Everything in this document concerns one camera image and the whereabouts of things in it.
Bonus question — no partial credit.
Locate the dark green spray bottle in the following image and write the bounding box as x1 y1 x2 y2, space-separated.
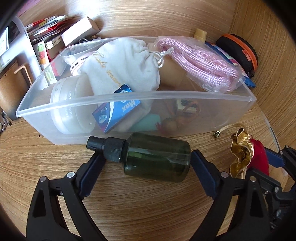
86 133 191 183

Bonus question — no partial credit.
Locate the green white mahjong tile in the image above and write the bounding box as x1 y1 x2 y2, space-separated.
176 99 197 114

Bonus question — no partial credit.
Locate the pink rope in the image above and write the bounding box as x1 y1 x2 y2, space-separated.
153 36 246 93

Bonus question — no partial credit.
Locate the blue Max staples box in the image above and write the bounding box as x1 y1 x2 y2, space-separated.
92 83 142 135

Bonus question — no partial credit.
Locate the white drawstring pouch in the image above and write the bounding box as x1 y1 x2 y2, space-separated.
79 37 164 95

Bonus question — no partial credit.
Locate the blue patchwork pouch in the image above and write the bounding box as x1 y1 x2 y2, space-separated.
205 42 256 88

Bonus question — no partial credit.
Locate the black orange zipper case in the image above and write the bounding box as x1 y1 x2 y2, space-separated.
216 34 258 78

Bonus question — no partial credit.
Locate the white round jar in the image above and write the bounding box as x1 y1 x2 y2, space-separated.
50 74 97 135

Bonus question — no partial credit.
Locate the teal eraser block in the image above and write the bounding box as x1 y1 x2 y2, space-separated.
129 113 161 132

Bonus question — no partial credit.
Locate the brown mug with lid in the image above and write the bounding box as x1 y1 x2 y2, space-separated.
0 58 33 121

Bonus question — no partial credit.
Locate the yellow lotion tube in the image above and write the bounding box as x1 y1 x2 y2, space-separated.
193 28 207 43

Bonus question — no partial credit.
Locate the clear plastic storage bin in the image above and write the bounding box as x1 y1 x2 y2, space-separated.
16 36 256 145

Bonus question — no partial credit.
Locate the fruit pattern box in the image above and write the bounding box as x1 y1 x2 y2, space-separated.
32 40 58 85

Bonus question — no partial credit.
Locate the silver file holder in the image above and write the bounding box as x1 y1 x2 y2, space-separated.
1 16 42 80

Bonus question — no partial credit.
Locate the stack of books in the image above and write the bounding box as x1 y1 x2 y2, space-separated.
25 15 75 62

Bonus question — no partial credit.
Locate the white cardboard box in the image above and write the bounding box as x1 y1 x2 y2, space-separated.
61 16 100 46

